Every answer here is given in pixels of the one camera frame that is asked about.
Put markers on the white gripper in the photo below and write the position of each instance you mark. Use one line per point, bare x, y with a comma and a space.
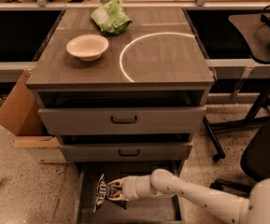
129, 188

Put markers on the blue chip bag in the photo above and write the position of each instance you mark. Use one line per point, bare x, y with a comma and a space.
104, 191

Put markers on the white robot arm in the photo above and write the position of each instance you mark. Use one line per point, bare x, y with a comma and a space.
228, 207

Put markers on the bottom grey drawer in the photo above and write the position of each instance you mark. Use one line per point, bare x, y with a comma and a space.
144, 211

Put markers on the grey drawer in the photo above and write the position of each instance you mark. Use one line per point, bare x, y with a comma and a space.
153, 147
144, 211
89, 113

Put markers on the middle grey drawer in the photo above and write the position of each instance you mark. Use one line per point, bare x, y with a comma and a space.
153, 147

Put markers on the top grey drawer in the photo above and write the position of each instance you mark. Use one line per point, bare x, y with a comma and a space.
89, 113

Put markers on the grey drawer cabinet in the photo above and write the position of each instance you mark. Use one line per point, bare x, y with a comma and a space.
157, 52

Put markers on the green chip bag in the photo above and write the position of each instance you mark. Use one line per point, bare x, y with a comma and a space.
111, 18

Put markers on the brown cardboard box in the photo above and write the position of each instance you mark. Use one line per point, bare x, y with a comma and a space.
19, 115

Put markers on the white paper bowl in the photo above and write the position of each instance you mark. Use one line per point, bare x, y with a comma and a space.
88, 48

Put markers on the black office chair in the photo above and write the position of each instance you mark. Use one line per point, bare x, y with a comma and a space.
255, 160

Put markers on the black side table stand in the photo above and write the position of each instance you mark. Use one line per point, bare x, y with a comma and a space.
255, 30

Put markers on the black middle drawer handle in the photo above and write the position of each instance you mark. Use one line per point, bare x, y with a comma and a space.
129, 153

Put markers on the black drawer handle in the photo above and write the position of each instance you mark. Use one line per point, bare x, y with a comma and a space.
129, 153
132, 120

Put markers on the black top drawer handle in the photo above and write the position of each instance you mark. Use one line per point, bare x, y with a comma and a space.
132, 120

